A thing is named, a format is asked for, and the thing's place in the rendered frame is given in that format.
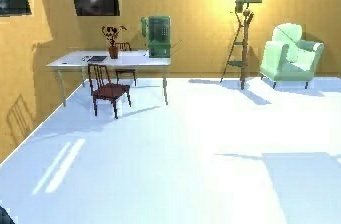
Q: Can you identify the potted plant brown pot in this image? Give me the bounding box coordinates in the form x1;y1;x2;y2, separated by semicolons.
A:
101;24;128;60

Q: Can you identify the white table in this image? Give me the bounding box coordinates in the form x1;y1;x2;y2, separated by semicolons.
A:
46;49;172;108

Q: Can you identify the pale green armchair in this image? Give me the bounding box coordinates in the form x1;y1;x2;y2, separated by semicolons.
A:
259;22;325;90

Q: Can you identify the dark framed picture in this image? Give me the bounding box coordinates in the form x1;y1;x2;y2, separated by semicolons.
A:
73;0;121;17
0;0;33;19

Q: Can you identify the wooden ladder floor lamp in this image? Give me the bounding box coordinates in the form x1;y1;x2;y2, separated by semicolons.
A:
219;0;263;91

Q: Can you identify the dark red wooden chair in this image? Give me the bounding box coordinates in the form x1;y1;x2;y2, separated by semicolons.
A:
87;63;133;120
114;42;138;87

